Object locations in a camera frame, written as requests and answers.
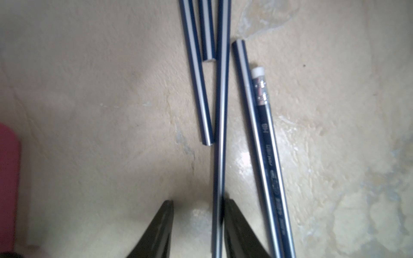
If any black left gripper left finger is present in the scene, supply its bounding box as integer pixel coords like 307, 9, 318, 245
127, 200, 174, 258

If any pink bottom drawer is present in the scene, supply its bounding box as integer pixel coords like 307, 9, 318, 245
1, 124, 21, 253

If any dark blue pencil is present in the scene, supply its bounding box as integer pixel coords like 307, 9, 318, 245
251, 67, 296, 258
211, 1, 231, 258
179, 0, 214, 146

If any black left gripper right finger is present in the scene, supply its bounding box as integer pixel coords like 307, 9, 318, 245
224, 198, 270, 258

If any black pencil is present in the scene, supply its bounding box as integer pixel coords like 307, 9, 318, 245
198, 0, 216, 62
232, 39, 283, 258

